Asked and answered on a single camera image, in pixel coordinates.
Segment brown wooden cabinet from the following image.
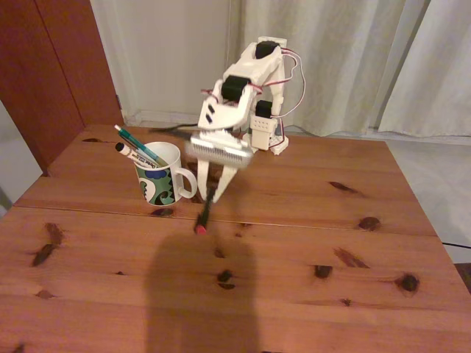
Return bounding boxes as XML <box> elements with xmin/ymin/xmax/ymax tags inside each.
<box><xmin>0</xmin><ymin>0</ymin><xmax>124</xmax><ymax>177</ymax></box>

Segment silver gripper camera box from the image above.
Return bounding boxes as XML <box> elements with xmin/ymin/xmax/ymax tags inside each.
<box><xmin>185</xmin><ymin>134</ymin><xmax>255</xmax><ymax>171</ymax></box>

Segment black pen red end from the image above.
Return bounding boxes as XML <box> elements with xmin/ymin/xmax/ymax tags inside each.
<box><xmin>194</xmin><ymin>185</ymin><xmax>218</xmax><ymax>235</ymax></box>

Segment white door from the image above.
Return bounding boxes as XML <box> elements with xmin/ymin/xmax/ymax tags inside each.
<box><xmin>90</xmin><ymin>0</ymin><xmax>240</xmax><ymax>128</ymax></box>

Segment white mug green blue pattern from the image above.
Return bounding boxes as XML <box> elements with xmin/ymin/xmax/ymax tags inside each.
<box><xmin>132</xmin><ymin>141</ymin><xmax>199</xmax><ymax>206</ymax></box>

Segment red white servo wires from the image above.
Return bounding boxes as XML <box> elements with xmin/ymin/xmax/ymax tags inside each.
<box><xmin>200</xmin><ymin>47</ymin><xmax>308</xmax><ymax>146</ymax></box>

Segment green pen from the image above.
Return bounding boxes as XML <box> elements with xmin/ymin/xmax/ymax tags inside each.
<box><xmin>113</xmin><ymin>124</ymin><xmax>169</xmax><ymax>167</ymax></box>

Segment white fabric curtain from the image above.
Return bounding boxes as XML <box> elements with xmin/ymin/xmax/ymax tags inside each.
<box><xmin>378</xmin><ymin>0</ymin><xmax>471</xmax><ymax>139</ymax></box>
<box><xmin>222</xmin><ymin>0</ymin><xmax>431</xmax><ymax>138</ymax></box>

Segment black camera cable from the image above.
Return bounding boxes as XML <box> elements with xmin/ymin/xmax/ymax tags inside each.
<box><xmin>149</xmin><ymin>123</ymin><xmax>202</xmax><ymax>143</ymax></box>

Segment white marker black cap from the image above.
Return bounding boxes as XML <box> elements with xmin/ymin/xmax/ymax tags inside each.
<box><xmin>114</xmin><ymin>142</ymin><xmax>163</xmax><ymax>170</ymax></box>

